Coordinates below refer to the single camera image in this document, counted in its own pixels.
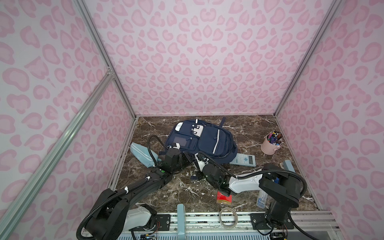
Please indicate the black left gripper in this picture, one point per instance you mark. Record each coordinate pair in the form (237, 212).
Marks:
(184, 155)

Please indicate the red rectangular box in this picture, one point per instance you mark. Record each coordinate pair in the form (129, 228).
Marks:
(224, 200)

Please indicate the light blue pencil pouch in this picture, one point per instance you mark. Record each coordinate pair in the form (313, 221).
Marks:
(142, 154)

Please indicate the navy blue student backpack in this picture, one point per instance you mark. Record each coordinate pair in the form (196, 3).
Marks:
(199, 136)

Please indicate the clear plastic pen case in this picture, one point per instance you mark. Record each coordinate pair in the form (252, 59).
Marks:
(262, 199)

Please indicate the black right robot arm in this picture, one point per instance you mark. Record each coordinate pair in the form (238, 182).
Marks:
(283, 186)

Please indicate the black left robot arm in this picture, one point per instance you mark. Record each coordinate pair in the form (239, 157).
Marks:
(108, 216)

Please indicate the light blue calculator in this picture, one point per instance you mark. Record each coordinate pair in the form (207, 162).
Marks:
(244, 160)

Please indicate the clear tape roll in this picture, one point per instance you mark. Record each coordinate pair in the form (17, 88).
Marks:
(228, 218)

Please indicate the pink pen holder cup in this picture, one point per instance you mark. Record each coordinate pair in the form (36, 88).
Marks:
(272, 142)

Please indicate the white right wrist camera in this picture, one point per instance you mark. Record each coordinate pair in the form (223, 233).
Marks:
(200, 162)

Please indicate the teal ruler stand post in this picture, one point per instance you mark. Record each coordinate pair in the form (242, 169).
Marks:
(181, 221)

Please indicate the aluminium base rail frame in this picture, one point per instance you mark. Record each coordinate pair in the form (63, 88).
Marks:
(205, 226)

